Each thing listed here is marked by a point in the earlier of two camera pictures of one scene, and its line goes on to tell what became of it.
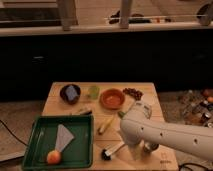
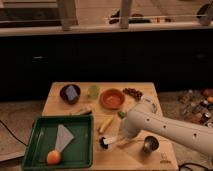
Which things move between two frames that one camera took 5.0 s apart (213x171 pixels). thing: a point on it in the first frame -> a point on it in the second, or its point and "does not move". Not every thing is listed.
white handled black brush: (105, 154) -> (104, 142)
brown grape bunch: (136, 94) does not move
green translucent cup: (93, 92) does not move
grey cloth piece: (64, 137) does not move
